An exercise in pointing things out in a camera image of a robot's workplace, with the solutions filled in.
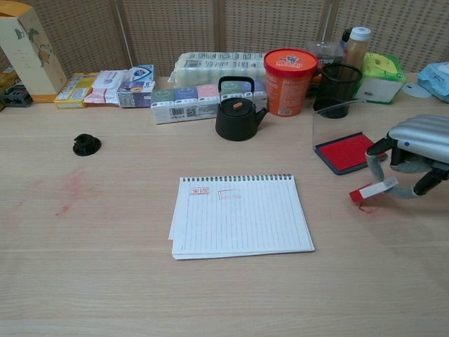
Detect yellow snack box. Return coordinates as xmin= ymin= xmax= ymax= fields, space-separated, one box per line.
xmin=53 ymin=72 xmax=100 ymax=110

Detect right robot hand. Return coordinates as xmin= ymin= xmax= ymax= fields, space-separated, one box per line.
xmin=366 ymin=114 xmax=449 ymax=201

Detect red and white stamp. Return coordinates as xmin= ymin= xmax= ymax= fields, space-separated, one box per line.
xmin=348 ymin=178 xmax=400 ymax=205

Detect colourful tissue multipack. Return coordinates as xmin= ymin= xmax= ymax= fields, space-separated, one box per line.
xmin=150 ymin=81 xmax=267 ymax=126

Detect small purple box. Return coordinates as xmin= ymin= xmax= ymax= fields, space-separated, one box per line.
xmin=116 ymin=80 xmax=156 ymax=108

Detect gold foil pack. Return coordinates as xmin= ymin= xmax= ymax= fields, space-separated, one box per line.
xmin=0 ymin=66 xmax=18 ymax=93

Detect white-capped brown drink bottle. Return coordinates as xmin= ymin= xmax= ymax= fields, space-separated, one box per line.
xmin=342 ymin=26 xmax=372 ymax=70

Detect dark bottle black cap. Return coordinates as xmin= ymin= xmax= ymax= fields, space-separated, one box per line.
xmin=338 ymin=28 xmax=353 ymax=52

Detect tall cream and yellow box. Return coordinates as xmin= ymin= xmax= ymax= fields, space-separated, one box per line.
xmin=0 ymin=0 xmax=68 ymax=104

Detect black round small part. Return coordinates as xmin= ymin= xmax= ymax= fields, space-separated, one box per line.
xmin=72 ymin=133 xmax=103 ymax=157

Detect red ink pad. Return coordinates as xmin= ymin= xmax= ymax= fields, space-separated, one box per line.
xmin=311 ymin=98 xmax=389 ymax=176

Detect wicker folding screen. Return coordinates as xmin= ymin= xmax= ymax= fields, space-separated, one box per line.
xmin=0 ymin=0 xmax=449 ymax=80

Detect clear-wrapped paper towel pack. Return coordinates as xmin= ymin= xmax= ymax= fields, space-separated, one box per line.
xmin=170 ymin=52 xmax=269 ymax=88

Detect translucent round lid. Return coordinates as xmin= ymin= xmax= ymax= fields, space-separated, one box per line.
xmin=402 ymin=82 xmax=432 ymax=99

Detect orange lidded tub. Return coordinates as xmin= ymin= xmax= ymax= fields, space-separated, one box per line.
xmin=263 ymin=48 xmax=319 ymax=118

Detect blue and white box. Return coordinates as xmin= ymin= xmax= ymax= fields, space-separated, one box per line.
xmin=123 ymin=64 xmax=154 ymax=85

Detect dark grey small rack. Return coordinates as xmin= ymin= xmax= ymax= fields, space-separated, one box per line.
xmin=0 ymin=86 xmax=34 ymax=108

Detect green tissue pack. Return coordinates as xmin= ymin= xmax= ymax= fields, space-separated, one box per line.
xmin=352 ymin=52 xmax=408 ymax=105

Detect blue wet wipes pack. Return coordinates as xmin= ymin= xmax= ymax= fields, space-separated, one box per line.
xmin=416 ymin=61 xmax=449 ymax=100

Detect black teapot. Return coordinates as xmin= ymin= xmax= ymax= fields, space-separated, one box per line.
xmin=215 ymin=76 xmax=269 ymax=142

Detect white spiral notebook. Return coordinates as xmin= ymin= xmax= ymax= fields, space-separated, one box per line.
xmin=168 ymin=173 xmax=316 ymax=261

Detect black mesh pen cup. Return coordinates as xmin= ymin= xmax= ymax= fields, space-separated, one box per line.
xmin=312 ymin=64 xmax=363 ymax=119

